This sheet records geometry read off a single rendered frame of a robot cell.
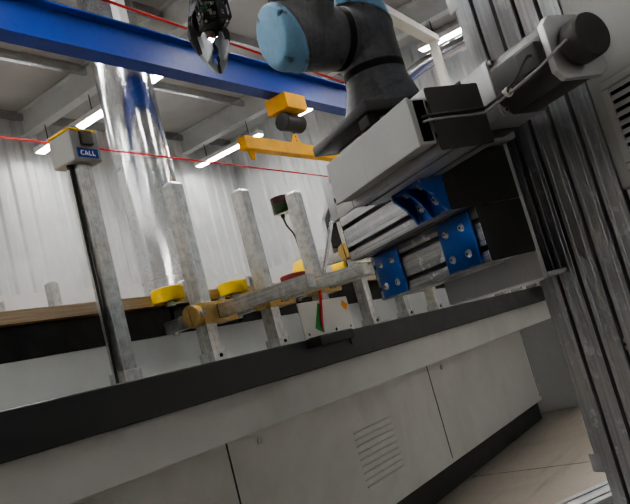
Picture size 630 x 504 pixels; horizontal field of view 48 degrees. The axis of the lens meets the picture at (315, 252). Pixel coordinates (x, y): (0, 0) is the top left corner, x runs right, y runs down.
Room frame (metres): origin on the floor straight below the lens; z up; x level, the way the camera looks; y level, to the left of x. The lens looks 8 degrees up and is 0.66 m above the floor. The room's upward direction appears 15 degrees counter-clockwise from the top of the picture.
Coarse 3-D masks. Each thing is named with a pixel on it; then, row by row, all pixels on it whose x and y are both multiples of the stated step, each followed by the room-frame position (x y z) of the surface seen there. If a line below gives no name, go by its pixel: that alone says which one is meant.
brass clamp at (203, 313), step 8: (200, 304) 1.60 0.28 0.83; (208, 304) 1.61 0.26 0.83; (216, 304) 1.64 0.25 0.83; (184, 312) 1.60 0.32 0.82; (192, 312) 1.59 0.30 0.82; (200, 312) 1.59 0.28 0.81; (208, 312) 1.61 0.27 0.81; (216, 312) 1.63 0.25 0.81; (184, 320) 1.60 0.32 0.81; (192, 320) 1.59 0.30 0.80; (200, 320) 1.59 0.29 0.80; (208, 320) 1.60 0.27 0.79; (216, 320) 1.63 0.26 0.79; (224, 320) 1.65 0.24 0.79; (192, 328) 1.62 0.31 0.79
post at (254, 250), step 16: (240, 192) 1.82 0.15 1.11; (240, 208) 1.83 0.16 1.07; (240, 224) 1.83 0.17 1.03; (256, 224) 1.84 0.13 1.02; (256, 240) 1.83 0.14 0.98; (256, 256) 1.82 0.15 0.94; (256, 272) 1.83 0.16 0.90; (256, 288) 1.83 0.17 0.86; (272, 320) 1.82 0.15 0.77; (272, 336) 1.83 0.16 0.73
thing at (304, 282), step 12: (300, 276) 1.51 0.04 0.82; (312, 276) 1.52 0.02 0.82; (264, 288) 1.56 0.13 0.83; (276, 288) 1.54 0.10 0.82; (288, 288) 1.53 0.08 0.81; (300, 288) 1.51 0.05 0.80; (240, 300) 1.60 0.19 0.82; (252, 300) 1.58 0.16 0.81; (264, 300) 1.57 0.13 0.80; (228, 312) 1.62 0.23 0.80; (168, 324) 1.72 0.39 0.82; (180, 324) 1.70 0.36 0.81
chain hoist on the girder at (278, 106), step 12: (276, 96) 6.73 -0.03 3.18; (288, 96) 6.72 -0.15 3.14; (300, 96) 6.89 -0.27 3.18; (276, 108) 6.75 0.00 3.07; (288, 108) 6.74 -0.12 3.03; (300, 108) 6.85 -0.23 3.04; (276, 120) 6.80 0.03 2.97; (288, 120) 6.72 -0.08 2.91; (300, 120) 6.87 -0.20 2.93; (300, 132) 6.97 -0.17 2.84
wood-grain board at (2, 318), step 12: (372, 276) 2.71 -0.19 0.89; (252, 288) 2.08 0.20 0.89; (132, 300) 1.69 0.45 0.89; (144, 300) 1.72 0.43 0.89; (0, 312) 1.40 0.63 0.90; (12, 312) 1.42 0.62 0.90; (24, 312) 1.44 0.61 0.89; (36, 312) 1.46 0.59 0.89; (48, 312) 1.49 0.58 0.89; (60, 312) 1.51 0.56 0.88; (72, 312) 1.54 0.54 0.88; (84, 312) 1.57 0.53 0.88; (96, 312) 1.59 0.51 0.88; (0, 324) 1.39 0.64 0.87; (12, 324) 1.42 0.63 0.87; (24, 324) 1.47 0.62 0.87
